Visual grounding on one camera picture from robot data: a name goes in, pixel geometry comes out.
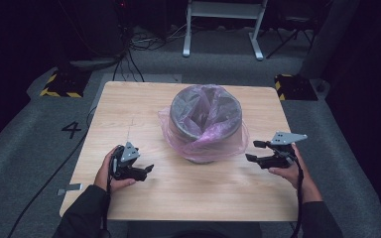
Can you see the pink plastic bag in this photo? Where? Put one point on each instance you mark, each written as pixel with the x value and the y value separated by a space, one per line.
pixel 211 145

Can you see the person's left hand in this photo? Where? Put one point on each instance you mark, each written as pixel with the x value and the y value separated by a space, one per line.
pixel 104 175

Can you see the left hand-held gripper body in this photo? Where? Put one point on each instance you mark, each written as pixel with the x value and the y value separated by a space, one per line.
pixel 122 165

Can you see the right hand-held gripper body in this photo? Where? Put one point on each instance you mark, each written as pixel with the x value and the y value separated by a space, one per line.
pixel 282 158

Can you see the white metal stand frame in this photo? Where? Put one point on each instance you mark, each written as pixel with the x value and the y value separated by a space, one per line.
pixel 223 10

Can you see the person's right hand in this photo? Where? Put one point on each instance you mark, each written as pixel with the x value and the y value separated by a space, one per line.
pixel 302 181

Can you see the person's dark clothing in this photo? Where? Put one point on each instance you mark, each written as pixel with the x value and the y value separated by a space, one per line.
pixel 195 231

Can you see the black yellow striped base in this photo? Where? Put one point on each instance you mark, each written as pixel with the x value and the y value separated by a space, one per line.
pixel 296 87
pixel 66 82

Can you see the green plastic bin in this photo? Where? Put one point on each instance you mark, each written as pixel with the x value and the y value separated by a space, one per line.
pixel 201 161

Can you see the black tripod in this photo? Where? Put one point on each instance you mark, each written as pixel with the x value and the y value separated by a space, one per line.
pixel 296 19

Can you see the grey pillar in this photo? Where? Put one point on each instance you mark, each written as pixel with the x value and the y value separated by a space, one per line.
pixel 330 33

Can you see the grey tape strip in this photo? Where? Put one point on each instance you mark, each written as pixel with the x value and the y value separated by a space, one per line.
pixel 71 187

